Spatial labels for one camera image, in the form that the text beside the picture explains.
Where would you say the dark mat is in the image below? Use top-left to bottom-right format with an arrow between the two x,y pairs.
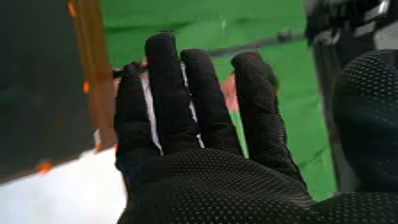
0,0 -> 100,184

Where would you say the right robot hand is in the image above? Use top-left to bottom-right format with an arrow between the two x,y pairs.
113,32 -> 398,224

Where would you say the white sheet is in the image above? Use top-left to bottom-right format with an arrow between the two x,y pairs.
0,146 -> 130,224

